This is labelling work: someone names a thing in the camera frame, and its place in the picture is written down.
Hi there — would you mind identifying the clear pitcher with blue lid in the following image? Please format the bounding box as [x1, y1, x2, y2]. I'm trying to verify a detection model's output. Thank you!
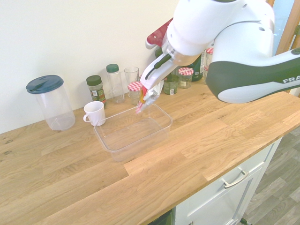
[25, 75, 76, 132]

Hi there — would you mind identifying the red and white appliance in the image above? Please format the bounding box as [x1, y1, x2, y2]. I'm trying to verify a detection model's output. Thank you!
[145, 17, 174, 50]

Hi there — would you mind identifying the dark green bottle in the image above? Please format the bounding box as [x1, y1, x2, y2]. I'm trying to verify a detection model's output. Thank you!
[190, 53, 203, 83]

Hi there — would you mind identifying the white cabinet drawer with handle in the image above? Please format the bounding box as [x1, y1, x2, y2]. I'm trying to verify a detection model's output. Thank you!
[174, 137, 284, 225]

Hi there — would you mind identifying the tall clear jar green lid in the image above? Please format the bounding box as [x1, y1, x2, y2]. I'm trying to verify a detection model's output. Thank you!
[105, 63, 126, 105]

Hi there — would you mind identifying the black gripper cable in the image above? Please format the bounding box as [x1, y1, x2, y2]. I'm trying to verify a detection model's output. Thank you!
[144, 54, 170, 80]

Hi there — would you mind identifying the clear plastic rectangular container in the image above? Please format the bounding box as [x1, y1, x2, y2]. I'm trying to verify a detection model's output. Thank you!
[93, 102, 174, 163]

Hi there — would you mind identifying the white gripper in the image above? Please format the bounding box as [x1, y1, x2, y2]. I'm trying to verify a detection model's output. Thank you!
[140, 53, 180, 103]

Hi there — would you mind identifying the dark green glass jar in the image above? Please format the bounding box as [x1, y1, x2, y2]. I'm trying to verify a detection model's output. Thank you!
[163, 74, 180, 95]

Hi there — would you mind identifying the spice jar with dark lid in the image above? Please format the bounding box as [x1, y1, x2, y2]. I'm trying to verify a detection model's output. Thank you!
[85, 75, 109, 109]

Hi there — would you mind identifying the metal drawer handle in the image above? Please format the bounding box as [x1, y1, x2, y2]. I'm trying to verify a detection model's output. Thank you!
[222, 169, 250, 189]

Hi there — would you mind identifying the white ceramic mug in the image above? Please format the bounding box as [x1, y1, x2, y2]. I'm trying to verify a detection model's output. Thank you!
[82, 101, 106, 127]

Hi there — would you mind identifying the clear drinking glass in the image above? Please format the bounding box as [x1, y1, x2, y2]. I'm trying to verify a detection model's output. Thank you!
[123, 67, 140, 94]

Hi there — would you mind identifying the glass jar red gingham lid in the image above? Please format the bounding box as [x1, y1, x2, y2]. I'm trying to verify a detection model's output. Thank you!
[202, 47, 215, 84]
[127, 81, 143, 106]
[178, 67, 195, 90]

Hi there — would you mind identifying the red chip bag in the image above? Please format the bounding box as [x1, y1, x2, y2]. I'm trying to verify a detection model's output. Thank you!
[135, 80, 165, 115]

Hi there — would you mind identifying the wooden door frame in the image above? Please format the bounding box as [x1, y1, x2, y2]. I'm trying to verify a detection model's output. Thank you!
[267, 0, 300, 95]

